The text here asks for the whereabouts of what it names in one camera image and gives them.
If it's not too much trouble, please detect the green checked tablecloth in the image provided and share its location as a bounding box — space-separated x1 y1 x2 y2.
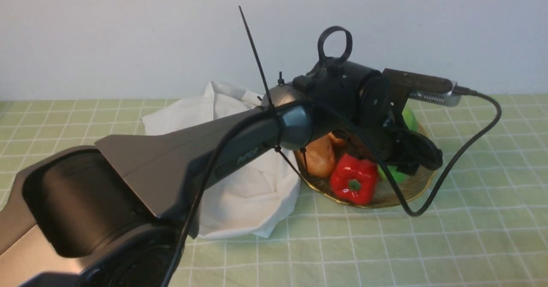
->
0 93 548 287

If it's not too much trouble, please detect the red bell pepper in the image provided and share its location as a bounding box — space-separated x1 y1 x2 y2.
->
330 153 378 206

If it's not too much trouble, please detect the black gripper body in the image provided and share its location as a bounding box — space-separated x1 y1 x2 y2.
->
351 69 442 166

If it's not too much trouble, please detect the green cucumber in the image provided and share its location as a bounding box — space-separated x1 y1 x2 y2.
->
377 107 419 184

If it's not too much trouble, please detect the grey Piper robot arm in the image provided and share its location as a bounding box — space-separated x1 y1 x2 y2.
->
0 60 455 287

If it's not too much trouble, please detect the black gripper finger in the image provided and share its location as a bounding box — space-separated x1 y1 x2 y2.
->
396 156 443 176

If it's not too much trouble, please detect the brown potato left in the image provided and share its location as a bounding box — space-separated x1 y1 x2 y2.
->
295 135 337 178

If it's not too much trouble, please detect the white cloth bag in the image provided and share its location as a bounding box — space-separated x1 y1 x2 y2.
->
142 82 300 239

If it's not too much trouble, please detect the black camera cable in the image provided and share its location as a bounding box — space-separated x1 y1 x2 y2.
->
161 87 502 287

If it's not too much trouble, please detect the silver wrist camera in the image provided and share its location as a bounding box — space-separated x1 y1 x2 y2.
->
382 68 461 107

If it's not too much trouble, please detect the black zip tie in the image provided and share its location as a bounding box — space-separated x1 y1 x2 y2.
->
238 5 309 180

